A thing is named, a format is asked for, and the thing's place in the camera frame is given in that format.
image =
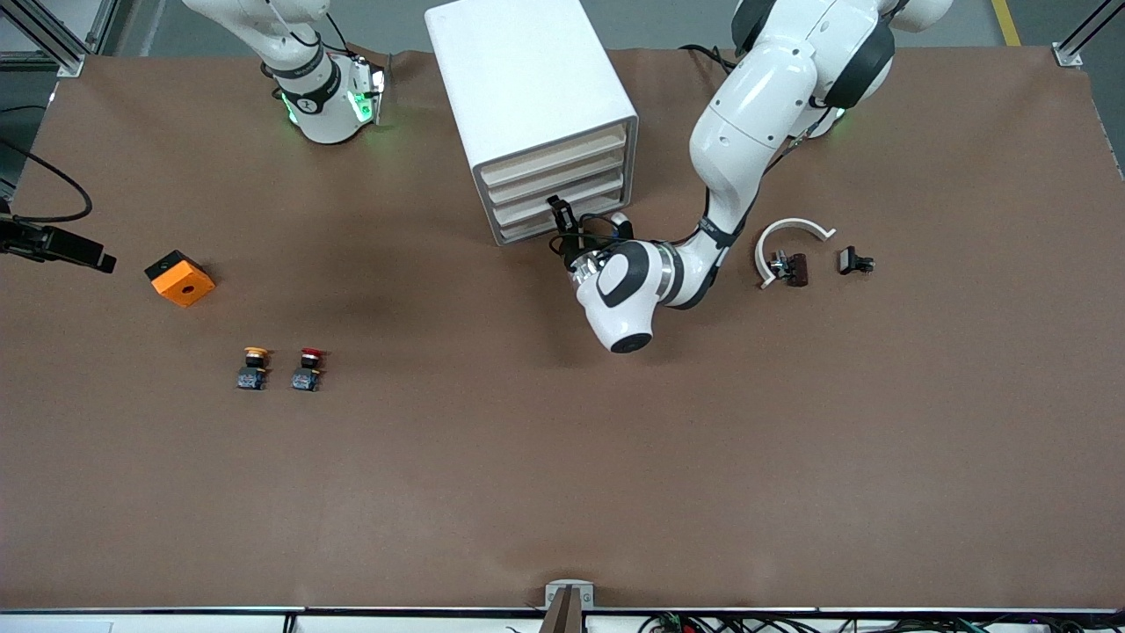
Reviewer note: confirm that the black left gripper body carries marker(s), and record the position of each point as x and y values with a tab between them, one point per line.
572	242

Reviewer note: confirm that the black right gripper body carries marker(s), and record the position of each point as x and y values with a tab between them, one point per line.
35	240

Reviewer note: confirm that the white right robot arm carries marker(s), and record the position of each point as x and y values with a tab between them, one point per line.
321	105

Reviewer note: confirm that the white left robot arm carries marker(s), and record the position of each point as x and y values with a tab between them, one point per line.
765	105

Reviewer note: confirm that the white curved plastic guard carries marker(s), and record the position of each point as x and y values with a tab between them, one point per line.
791	223

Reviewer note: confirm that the brown table mat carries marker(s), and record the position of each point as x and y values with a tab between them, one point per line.
562	457

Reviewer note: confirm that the orange and black switch box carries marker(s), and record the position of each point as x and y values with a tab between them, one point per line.
183	283

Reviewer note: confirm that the dark brown switch component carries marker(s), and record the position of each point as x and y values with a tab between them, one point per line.
795	270

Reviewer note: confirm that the aluminium frame post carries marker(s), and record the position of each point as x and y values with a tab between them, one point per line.
1068	54
53	40

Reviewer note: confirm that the yellow push button switch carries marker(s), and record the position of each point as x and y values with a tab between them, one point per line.
253	369

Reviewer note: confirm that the small black switch component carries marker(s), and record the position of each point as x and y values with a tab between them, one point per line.
851	260

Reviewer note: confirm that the red push button switch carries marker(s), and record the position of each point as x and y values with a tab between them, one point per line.
308	369

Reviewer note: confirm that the metal table edge bracket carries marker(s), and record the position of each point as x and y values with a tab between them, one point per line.
569	607

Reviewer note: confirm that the white table edge rail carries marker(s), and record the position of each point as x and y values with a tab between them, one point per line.
176	622

